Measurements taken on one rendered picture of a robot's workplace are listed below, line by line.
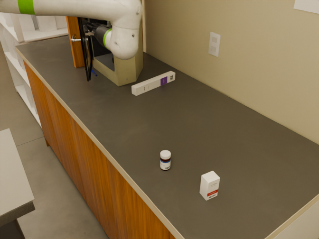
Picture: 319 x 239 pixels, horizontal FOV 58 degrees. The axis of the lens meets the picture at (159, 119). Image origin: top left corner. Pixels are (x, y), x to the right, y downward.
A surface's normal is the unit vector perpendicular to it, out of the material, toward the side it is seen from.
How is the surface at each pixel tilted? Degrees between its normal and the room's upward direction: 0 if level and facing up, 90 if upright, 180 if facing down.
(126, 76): 90
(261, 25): 90
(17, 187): 90
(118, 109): 0
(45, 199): 0
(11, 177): 90
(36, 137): 0
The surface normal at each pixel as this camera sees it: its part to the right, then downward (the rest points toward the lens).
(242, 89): -0.81, 0.33
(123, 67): 0.58, 0.45
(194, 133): 0.00, -0.83
